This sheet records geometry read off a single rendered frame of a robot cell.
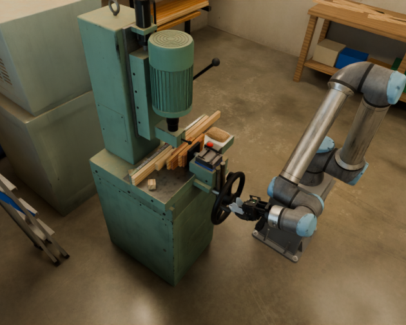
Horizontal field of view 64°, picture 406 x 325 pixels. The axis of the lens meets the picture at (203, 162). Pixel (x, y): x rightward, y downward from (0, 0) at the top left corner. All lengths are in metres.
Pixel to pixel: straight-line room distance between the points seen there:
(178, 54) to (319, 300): 1.76
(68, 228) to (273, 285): 1.49
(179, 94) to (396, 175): 2.47
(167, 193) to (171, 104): 0.40
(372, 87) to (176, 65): 0.76
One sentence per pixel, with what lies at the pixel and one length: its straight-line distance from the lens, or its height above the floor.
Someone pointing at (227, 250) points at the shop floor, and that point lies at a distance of 2.37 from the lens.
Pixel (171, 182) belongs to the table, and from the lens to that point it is 1.52.
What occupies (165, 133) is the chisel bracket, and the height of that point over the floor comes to 1.06.
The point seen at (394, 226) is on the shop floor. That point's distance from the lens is 2.95.
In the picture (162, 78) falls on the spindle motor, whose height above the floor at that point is 1.38.
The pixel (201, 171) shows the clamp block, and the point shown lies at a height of 0.94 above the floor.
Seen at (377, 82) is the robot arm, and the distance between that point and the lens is 1.44.
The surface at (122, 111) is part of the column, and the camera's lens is 1.55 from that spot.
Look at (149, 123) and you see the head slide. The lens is 1.53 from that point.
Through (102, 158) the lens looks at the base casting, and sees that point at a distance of 1.83.
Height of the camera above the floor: 2.03
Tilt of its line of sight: 44 degrees down
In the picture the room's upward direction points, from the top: 4 degrees clockwise
